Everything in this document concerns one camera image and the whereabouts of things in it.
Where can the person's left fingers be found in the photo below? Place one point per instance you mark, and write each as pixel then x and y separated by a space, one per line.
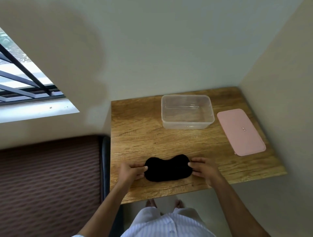
pixel 139 171

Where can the dark blue bed frame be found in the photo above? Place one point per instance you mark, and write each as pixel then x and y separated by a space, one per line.
pixel 106 166

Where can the person's right hand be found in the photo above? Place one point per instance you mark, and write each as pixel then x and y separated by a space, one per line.
pixel 206 171

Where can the person's foot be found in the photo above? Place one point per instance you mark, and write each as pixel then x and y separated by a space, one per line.
pixel 151 203
pixel 179 203

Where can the brown textured mattress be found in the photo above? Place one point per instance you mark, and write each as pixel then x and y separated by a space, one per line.
pixel 49 185

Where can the window with black bars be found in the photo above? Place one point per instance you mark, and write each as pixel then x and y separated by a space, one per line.
pixel 22 78

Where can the person's right forearm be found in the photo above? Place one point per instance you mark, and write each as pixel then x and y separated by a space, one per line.
pixel 234 207

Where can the person's left hand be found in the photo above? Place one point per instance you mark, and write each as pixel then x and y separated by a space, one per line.
pixel 129 172

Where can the clear plastic food container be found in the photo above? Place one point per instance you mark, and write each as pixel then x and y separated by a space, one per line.
pixel 187 111

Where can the person's right foot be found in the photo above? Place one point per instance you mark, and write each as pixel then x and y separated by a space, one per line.
pixel 179 203

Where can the person's left forearm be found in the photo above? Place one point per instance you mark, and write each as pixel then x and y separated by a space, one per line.
pixel 105 207

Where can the person's left foot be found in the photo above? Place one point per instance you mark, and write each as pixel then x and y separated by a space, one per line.
pixel 151 203

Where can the pink container lid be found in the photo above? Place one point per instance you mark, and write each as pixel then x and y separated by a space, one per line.
pixel 240 131

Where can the white striped shirt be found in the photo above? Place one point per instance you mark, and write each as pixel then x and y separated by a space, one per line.
pixel 168 224

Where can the black fabric eye mask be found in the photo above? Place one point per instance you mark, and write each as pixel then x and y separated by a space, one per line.
pixel 166 169

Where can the person's right fingers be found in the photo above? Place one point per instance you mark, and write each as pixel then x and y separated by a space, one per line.
pixel 197 166

